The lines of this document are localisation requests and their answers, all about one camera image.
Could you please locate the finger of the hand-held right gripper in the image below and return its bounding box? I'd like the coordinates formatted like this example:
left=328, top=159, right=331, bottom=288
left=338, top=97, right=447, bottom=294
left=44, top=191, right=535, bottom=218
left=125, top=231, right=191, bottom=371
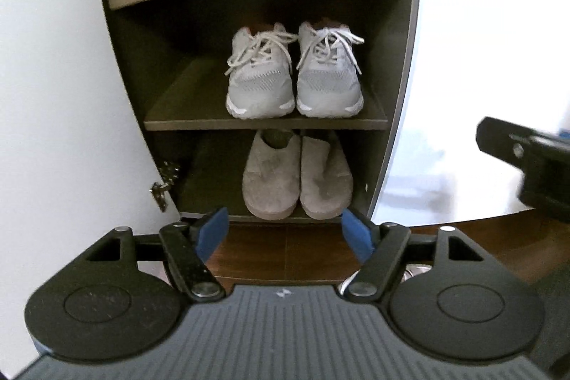
left=475, top=116, right=536, bottom=172

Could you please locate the white cabinet door with hinges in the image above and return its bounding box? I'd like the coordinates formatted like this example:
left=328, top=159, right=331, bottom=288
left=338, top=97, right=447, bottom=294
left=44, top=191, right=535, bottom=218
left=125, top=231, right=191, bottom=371
left=0, top=0, right=183, bottom=367

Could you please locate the dark shoe cabinet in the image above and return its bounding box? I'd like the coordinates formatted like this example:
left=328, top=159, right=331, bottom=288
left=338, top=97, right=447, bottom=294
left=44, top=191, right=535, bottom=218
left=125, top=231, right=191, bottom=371
left=91, top=0, right=424, bottom=226

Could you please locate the beige quilted slipper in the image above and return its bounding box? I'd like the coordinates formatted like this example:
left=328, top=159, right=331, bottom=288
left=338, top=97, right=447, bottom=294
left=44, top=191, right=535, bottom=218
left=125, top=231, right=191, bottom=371
left=242, top=130, right=301, bottom=220
left=299, top=130, right=354, bottom=221

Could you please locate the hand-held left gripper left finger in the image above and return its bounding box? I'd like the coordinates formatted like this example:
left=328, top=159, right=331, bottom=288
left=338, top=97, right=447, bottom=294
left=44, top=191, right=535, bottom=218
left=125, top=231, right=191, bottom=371
left=84, top=207, right=230, bottom=303

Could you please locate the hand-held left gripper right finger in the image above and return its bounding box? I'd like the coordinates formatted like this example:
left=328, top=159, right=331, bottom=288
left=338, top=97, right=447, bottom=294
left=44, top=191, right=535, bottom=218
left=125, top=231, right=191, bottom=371
left=341, top=208, right=486, bottom=303

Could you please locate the metal cabinet door hinge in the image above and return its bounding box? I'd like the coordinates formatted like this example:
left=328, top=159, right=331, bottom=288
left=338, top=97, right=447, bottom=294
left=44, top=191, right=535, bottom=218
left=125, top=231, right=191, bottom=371
left=149, top=161, right=181, bottom=212

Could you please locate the plain white cabinet door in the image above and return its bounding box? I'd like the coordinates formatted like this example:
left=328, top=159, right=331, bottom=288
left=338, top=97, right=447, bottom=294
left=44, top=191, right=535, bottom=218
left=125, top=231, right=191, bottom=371
left=369, top=0, right=570, bottom=229

